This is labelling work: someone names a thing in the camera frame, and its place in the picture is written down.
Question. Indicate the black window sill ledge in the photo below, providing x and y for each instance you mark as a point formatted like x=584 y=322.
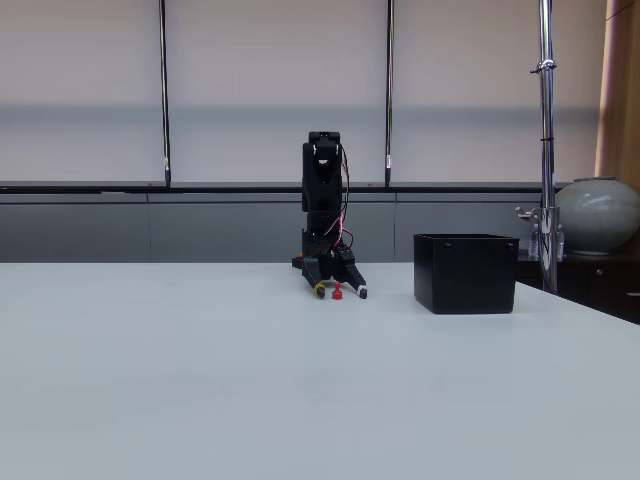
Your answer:
x=225 y=188

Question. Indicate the chrome pole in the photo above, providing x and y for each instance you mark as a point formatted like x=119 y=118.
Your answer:
x=547 y=150

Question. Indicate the grey low cabinet row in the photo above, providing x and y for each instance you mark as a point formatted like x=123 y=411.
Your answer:
x=220 y=227

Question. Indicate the black open box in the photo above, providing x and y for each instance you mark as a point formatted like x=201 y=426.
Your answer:
x=465 y=275

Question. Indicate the clear water bottle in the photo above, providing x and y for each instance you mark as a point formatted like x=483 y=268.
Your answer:
x=560 y=242
x=534 y=242

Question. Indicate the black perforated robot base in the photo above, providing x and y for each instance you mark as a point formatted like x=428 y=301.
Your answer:
x=297 y=260

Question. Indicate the black window mullion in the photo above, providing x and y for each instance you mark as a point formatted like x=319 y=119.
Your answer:
x=389 y=100

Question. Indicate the dark side cabinet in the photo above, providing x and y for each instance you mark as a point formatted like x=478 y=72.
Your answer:
x=600 y=285

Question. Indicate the metal wing clamp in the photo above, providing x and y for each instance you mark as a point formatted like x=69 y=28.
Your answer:
x=526 y=213

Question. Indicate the white roller blind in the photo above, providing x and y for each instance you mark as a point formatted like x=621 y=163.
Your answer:
x=465 y=75
x=80 y=75
x=275 y=75

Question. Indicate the small red game piece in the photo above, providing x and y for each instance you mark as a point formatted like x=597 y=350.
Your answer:
x=338 y=294

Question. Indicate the brown wooden wall panel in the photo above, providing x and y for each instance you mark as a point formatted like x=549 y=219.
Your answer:
x=620 y=100

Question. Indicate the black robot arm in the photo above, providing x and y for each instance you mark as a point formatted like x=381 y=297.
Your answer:
x=322 y=175

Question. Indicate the grey round vase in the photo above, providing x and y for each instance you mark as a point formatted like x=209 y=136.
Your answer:
x=600 y=215

